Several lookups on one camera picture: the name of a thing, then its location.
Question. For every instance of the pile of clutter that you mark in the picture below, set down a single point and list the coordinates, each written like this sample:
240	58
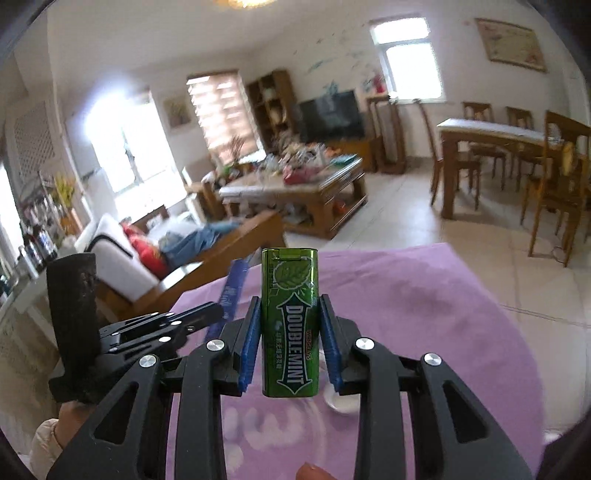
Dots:
304	161

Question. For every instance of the small wooden chair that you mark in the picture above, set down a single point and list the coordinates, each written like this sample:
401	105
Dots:
203	194

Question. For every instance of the large framed wall picture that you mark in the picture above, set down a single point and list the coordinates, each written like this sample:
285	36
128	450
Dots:
510	44

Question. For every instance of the red cushion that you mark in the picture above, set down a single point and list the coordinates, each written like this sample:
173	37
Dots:
145	251

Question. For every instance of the small wall picture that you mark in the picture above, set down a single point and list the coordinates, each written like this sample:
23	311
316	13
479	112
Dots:
178	111

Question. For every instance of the striped roller blind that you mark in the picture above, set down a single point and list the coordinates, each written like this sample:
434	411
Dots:
224	115

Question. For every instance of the tall wooden stand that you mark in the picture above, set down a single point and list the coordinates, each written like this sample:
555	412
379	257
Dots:
387	138

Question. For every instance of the wooden dining chair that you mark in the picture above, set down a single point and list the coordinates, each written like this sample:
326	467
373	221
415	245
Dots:
519	117
561	194
443	166
478	113

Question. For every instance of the wooden coffee table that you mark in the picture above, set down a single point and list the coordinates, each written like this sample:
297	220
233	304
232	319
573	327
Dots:
323	203

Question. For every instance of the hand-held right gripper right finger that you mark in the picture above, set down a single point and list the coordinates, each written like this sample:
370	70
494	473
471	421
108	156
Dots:
328	350

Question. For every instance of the round ceiling lamp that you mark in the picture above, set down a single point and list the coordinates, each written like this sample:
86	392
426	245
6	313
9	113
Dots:
242	2

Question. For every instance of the large bright window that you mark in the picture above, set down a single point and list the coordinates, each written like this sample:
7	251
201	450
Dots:
124	143

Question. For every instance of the white framed window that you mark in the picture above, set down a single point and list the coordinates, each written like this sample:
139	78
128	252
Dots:
408	64

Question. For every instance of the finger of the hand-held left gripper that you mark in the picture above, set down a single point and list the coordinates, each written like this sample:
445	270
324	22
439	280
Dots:
152	346
184	318

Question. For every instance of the wooden bookshelf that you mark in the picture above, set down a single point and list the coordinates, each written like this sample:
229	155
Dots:
272	110

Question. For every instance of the green chewing gum box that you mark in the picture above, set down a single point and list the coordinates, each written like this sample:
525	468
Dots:
290	332

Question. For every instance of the purple tablecloth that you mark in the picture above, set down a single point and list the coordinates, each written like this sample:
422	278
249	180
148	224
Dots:
415	323

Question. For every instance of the rack with bottles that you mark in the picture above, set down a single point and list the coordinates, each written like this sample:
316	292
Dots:
37	240

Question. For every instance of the white seat cushion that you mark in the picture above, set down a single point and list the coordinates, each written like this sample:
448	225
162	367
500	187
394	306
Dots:
111	249

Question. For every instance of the flat screen television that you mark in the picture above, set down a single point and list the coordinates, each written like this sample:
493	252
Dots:
332	115

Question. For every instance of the blue packet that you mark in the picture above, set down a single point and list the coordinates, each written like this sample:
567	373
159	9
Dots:
233	286

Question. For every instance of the person's left hand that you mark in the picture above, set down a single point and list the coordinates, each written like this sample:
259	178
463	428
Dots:
74	427

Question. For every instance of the wooden dining table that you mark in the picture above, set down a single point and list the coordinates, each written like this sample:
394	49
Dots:
489	134

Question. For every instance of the wooden armchair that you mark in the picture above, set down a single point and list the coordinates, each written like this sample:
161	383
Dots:
240	244

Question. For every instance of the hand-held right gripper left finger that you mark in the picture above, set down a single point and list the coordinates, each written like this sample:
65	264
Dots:
247	355

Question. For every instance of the person's left forearm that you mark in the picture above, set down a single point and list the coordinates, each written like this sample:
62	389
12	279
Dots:
44	443

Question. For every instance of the person's right hand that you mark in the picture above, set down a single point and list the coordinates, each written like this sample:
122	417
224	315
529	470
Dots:
314	473

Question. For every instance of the blue jeans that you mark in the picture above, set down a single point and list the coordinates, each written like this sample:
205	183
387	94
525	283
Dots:
194	242

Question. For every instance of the small white dish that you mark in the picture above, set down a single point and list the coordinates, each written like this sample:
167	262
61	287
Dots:
344	401

